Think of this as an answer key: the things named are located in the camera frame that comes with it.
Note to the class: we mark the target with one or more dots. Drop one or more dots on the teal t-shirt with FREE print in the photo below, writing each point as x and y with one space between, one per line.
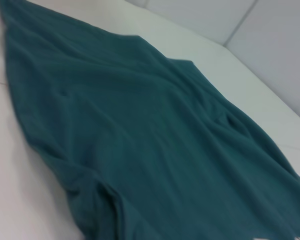
140 125

